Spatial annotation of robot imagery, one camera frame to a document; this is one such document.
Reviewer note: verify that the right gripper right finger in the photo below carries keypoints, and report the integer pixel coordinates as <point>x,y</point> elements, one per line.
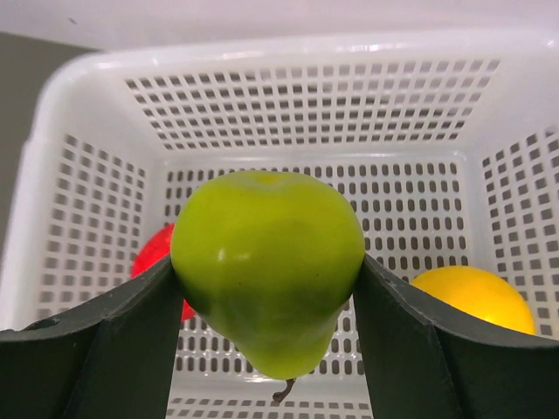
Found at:
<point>425,359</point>

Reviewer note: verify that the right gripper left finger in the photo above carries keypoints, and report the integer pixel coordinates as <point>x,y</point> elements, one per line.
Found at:
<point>111,357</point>

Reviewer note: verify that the yellow orange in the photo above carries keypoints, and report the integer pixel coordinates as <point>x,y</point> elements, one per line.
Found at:
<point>480,294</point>

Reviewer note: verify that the red apple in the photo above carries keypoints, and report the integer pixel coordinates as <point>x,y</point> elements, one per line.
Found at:
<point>155,249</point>

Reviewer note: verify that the green pear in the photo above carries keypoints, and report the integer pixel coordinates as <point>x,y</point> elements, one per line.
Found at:
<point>268,260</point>

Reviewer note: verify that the white perforated plastic basket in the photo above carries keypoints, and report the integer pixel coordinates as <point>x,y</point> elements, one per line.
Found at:
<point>444,142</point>

